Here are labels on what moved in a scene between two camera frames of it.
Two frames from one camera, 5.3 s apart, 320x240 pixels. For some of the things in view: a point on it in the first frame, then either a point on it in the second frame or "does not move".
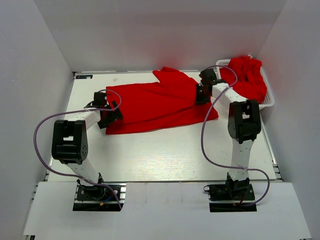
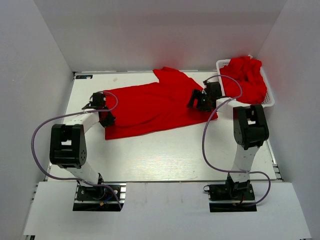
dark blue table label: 84,76 does not move
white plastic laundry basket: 269,100 does not move
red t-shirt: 169,101 does not move
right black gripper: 198,99 to 198,94
